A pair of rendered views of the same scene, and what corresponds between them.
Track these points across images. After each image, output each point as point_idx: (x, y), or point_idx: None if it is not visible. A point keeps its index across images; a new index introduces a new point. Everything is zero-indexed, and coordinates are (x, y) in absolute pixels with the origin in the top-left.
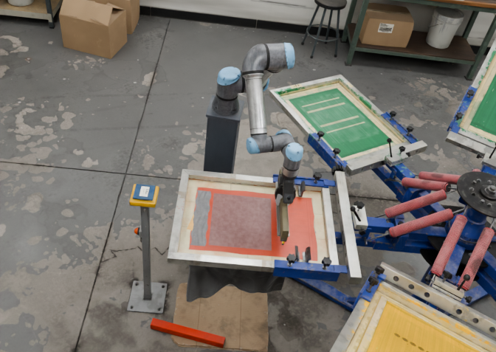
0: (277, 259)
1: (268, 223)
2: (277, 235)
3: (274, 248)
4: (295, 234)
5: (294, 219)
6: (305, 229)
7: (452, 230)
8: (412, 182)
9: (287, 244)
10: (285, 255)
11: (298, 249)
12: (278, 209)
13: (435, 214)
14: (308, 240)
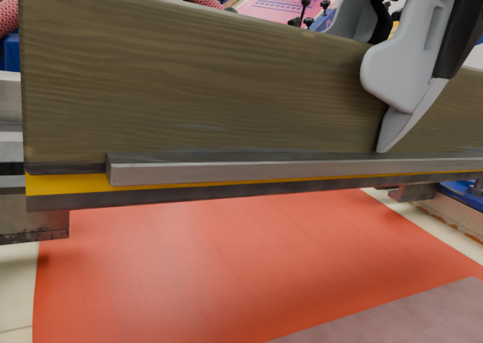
0: (473, 253)
1: (370, 328)
2: (387, 273)
3: (451, 270)
4: (308, 223)
5: (231, 232)
6: (256, 203)
7: None
8: (14, 9)
9: (380, 237)
10: (428, 236)
11: (359, 211)
12: (400, 154)
13: None
14: (300, 195)
